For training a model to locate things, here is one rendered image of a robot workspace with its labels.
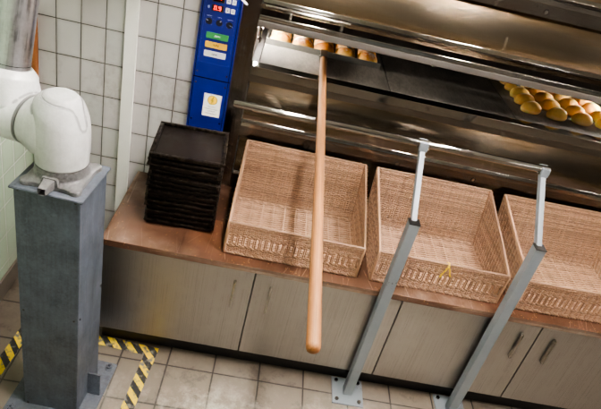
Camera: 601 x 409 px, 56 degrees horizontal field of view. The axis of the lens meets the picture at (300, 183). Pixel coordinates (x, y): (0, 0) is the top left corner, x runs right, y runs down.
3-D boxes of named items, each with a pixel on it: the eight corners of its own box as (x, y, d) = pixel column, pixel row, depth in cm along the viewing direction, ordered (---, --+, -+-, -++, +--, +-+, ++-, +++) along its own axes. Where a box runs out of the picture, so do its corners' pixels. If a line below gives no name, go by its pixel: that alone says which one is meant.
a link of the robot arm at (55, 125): (66, 180, 162) (66, 111, 150) (13, 158, 165) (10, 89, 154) (102, 158, 175) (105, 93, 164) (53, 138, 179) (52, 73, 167)
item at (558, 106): (487, 68, 310) (492, 58, 308) (570, 86, 314) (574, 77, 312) (521, 114, 258) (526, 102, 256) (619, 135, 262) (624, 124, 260)
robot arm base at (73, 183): (10, 191, 161) (9, 174, 159) (46, 155, 180) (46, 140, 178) (72, 205, 162) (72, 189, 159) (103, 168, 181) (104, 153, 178)
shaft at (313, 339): (318, 358, 112) (322, 347, 111) (303, 354, 112) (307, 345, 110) (325, 63, 258) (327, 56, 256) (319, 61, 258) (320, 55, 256)
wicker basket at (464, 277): (359, 213, 270) (375, 164, 256) (470, 235, 275) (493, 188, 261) (367, 281, 229) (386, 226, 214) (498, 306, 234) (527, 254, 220)
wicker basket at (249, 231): (236, 188, 265) (246, 137, 251) (352, 212, 270) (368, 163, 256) (220, 253, 224) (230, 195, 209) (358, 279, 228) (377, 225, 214)
